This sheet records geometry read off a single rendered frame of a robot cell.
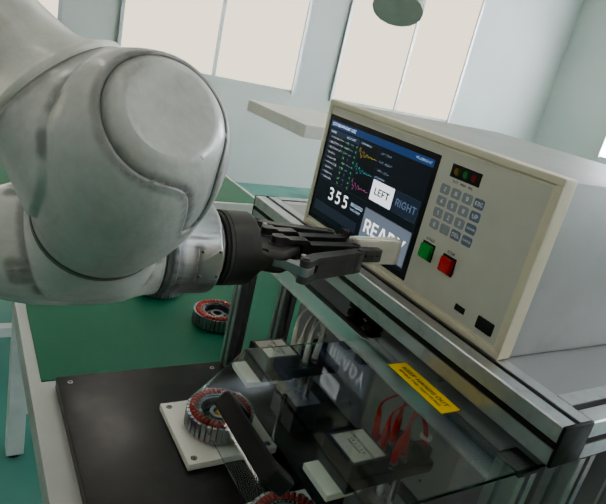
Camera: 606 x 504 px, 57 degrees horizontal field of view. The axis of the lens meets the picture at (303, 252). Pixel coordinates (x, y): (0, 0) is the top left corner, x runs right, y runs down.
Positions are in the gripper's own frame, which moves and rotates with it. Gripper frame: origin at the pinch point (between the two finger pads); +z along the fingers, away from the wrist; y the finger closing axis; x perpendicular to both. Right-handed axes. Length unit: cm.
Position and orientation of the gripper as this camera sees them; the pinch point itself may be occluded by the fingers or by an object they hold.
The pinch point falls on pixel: (373, 250)
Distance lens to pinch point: 66.4
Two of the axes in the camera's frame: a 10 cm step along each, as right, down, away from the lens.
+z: 8.5, 0.1, 5.3
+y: 4.8, 3.9, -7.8
